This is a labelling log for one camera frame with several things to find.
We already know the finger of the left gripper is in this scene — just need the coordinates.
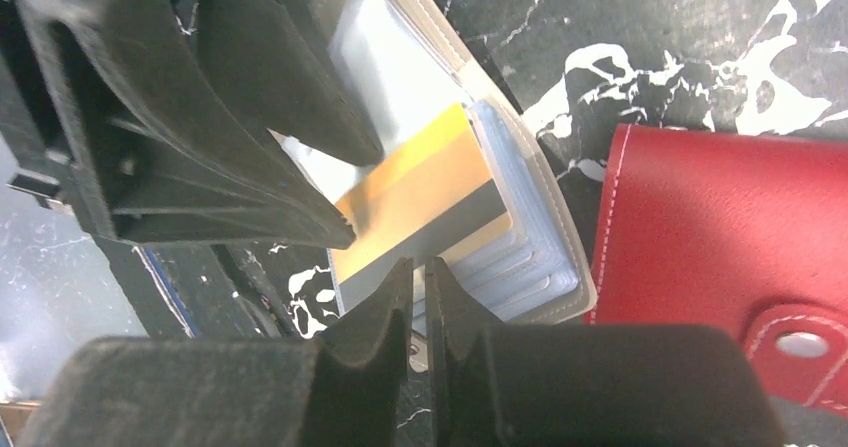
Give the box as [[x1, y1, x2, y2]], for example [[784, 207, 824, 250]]
[[13, 0, 355, 248], [198, 0, 384, 166]]

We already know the red card holder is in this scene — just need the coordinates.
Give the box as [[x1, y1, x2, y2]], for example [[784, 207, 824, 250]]
[[585, 124, 847, 416]]

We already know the gold credit card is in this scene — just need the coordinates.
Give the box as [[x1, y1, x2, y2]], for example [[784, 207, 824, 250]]
[[329, 103, 513, 314]]

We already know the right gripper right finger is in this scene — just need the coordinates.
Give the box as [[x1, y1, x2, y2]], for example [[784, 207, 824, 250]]
[[425, 258, 784, 446]]

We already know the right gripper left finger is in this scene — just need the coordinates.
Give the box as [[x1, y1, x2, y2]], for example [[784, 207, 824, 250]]
[[18, 258, 413, 446]]

